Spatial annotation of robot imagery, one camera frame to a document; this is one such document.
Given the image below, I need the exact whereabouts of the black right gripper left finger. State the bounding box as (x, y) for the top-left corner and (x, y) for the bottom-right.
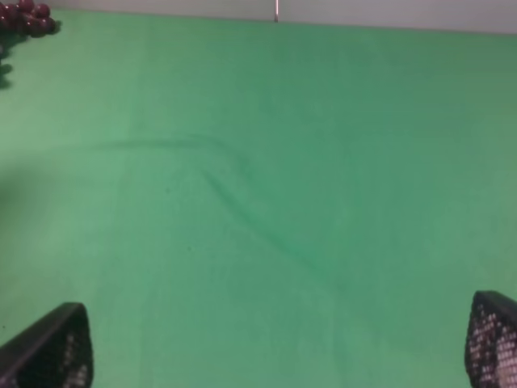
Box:
(1, 302), (94, 388)

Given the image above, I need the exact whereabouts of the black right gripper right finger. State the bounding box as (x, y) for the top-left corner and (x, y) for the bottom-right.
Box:
(464, 291), (516, 388)

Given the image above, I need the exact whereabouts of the green tablecloth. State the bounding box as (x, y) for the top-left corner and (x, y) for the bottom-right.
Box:
(1, 11), (516, 387)

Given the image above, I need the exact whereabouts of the red grape bunch with leaf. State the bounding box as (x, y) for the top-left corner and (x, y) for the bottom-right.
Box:
(1, 0), (58, 37)

